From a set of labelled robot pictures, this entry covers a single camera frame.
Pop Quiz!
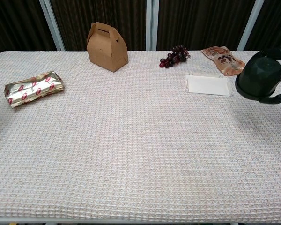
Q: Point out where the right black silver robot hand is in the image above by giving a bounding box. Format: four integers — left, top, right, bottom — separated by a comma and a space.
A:
258, 42, 281, 105

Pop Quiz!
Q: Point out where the black dome-shaped bowl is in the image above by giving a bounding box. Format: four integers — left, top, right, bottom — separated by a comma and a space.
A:
235, 51, 281, 101

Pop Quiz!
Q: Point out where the orange spouted sauce pouch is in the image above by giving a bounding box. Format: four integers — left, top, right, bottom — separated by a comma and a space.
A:
200, 45, 246, 77

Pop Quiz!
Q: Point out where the white rectangular plastic tray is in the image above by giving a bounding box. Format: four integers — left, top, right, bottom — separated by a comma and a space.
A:
185, 73, 233, 97

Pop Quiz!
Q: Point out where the dark red grape bunch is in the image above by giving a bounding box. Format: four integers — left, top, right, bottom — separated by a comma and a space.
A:
159, 45, 191, 69

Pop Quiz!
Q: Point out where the beige waffle weave tablecloth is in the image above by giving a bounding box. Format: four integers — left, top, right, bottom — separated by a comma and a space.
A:
0, 50, 281, 221

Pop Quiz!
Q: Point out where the brown kraft paper gable box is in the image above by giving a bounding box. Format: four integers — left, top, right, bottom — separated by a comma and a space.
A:
87, 22, 129, 73

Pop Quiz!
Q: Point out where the gold red foil snack packet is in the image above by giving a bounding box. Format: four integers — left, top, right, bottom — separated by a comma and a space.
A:
4, 71, 65, 108

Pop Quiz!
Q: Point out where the white metal frame post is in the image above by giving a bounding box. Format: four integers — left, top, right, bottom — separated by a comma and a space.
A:
146, 0, 160, 51
236, 0, 265, 51
38, 0, 66, 52

